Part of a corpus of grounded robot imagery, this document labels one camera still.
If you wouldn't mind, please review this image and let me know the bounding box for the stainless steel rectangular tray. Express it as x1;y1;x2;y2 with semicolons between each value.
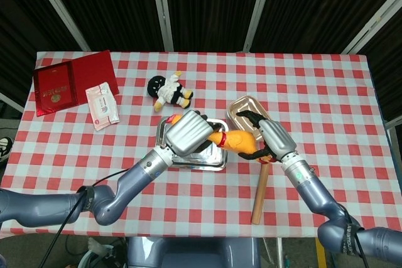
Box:
156;116;229;172

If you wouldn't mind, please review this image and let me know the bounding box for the grey blue robot torso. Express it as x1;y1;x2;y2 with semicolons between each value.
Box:
125;236;261;268

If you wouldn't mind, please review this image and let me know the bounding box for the black and white shoe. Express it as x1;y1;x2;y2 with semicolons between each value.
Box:
0;137;14;162

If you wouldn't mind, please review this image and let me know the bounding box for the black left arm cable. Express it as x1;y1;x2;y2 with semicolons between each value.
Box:
40;169;133;268

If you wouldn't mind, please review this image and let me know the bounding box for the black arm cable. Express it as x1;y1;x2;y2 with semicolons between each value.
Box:
340;205;370;268
40;169;133;268

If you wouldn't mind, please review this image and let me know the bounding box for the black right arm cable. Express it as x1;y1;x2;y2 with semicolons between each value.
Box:
340;205;370;268

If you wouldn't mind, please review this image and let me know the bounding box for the white tissue packet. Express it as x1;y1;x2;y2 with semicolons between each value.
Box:
85;82;120;131

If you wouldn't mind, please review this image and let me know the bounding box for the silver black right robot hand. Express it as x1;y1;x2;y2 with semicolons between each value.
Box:
236;110;298;164

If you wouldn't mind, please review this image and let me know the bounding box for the red certificate folder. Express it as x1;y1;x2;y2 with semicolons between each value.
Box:
33;50;120;117

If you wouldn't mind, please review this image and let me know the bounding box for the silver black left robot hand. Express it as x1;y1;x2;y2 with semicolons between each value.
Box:
163;109;229;158

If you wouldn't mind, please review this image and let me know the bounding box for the wooden rolling pin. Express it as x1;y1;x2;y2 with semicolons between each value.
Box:
251;163;271;225

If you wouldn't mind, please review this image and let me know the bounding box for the yellow rubber chicken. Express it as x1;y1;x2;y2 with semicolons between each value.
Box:
166;114;279;165

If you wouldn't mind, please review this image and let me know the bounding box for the black and white plush doll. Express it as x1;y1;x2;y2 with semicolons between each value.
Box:
147;70;194;113

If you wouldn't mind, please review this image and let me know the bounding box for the red white checkered tablecloth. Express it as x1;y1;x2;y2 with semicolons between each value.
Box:
0;50;402;239

